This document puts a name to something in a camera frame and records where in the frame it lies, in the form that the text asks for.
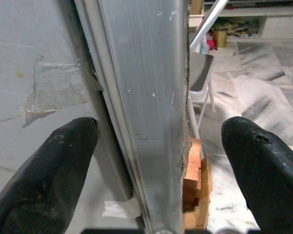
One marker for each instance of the gold metal can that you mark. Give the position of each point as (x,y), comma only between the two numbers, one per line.
(221,37)

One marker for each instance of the pink plastic object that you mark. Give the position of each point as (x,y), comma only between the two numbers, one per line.
(211,44)

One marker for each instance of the grey fridge door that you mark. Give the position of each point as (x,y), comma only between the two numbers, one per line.
(27,36)

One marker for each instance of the white shelf unit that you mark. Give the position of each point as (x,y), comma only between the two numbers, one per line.
(278,26)

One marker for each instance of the silver fridge body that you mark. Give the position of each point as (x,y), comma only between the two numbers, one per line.
(149,73)

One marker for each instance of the white tape piece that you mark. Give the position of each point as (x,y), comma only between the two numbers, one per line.
(117,209)

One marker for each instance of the white folding chair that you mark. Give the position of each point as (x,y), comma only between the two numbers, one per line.
(200,70)

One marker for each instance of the brown cardboard box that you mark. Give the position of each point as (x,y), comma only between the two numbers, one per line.
(195,6)

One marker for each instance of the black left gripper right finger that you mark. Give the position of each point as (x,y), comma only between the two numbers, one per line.
(266,175)

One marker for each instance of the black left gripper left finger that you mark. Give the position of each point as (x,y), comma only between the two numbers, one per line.
(39,185)

